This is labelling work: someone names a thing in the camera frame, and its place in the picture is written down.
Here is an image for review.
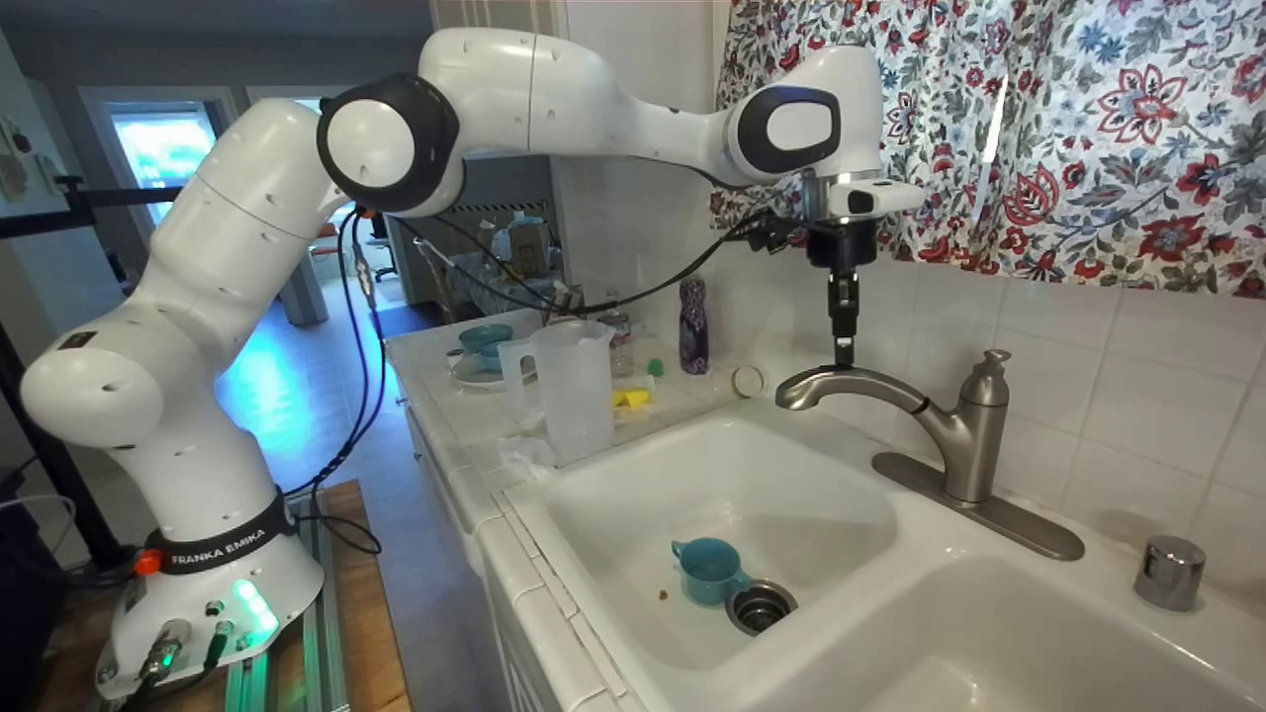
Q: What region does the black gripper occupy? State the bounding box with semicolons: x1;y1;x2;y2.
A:
806;222;880;369

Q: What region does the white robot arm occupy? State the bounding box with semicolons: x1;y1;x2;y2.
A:
20;29;906;705

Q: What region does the brushed steel tap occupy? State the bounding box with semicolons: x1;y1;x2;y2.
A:
774;348;1085;561

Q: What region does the purple spray bottle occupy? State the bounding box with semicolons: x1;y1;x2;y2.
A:
675;275;710;375

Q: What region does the roll of tape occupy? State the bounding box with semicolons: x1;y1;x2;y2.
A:
728;364;765;400

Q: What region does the yellow small label item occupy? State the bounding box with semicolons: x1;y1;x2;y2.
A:
613;387;653;412

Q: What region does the floral red curtain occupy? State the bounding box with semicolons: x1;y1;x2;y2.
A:
720;0;1266;300

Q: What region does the translucent white plastic pitcher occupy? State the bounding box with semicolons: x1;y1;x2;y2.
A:
497;319;613;464

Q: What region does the white double basin sink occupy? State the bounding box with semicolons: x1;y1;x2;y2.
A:
492;408;1266;712

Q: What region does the teal plastic cup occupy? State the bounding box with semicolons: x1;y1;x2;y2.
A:
673;536;739;604

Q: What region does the steel drain right basin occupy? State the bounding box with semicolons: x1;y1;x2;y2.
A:
723;580;797;638

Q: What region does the teal bowl on counter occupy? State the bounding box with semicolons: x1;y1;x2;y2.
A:
450;323;516;383

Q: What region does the chrome soap dispenser cap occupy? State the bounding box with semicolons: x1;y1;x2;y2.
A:
1137;535;1208;611

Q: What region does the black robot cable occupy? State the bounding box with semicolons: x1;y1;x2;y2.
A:
281;201;783;559

